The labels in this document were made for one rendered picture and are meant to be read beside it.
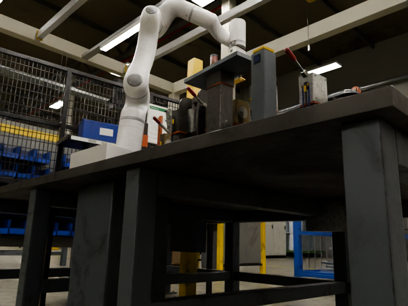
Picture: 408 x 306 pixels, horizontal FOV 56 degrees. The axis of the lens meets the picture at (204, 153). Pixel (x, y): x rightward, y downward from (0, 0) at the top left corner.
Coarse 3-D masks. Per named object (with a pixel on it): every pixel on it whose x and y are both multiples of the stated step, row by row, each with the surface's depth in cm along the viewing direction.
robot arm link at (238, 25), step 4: (232, 20) 200; (236, 20) 199; (240, 20) 199; (244, 20) 200; (232, 24) 200; (236, 24) 198; (240, 24) 198; (244, 24) 200; (232, 28) 199; (236, 28) 198; (240, 28) 198; (244, 28) 199; (232, 32) 199; (236, 32) 197; (240, 32) 197; (244, 32) 199; (232, 36) 198; (236, 36) 197; (240, 36) 197; (244, 36) 198; (232, 40) 197; (244, 40) 198
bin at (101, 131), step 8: (88, 120) 241; (80, 128) 245; (88, 128) 240; (96, 128) 242; (104, 128) 245; (112, 128) 248; (80, 136) 240; (88, 136) 239; (96, 136) 241; (104, 136) 244; (112, 136) 246
